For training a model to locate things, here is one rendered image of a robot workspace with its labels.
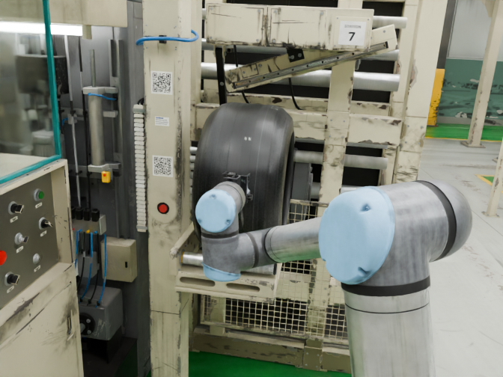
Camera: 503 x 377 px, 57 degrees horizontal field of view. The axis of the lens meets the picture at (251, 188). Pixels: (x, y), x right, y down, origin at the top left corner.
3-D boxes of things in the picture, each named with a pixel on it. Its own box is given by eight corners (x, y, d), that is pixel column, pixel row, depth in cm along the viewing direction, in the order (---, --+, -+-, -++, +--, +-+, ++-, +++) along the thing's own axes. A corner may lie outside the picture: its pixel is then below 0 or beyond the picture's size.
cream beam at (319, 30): (204, 44, 175) (205, 2, 171) (220, 43, 199) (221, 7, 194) (370, 53, 166) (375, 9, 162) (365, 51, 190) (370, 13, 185)
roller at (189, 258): (179, 265, 167) (179, 254, 166) (183, 259, 172) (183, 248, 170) (275, 277, 162) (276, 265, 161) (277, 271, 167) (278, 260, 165)
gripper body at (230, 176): (251, 173, 132) (244, 179, 120) (249, 202, 134) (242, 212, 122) (225, 170, 133) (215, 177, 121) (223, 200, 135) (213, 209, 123)
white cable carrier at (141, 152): (137, 231, 176) (133, 104, 161) (142, 226, 181) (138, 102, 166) (148, 232, 175) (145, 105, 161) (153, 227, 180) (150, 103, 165)
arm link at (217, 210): (194, 235, 107) (191, 193, 105) (207, 221, 119) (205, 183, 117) (234, 235, 105) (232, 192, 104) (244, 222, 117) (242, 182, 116)
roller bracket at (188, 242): (169, 276, 165) (168, 250, 162) (199, 232, 203) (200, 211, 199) (178, 277, 165) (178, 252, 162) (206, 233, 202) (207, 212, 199)
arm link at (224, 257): (256, 278, 113) (254, 229, 111) (212, 289, 108) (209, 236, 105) (239, 267, 121) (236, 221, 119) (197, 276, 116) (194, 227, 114)
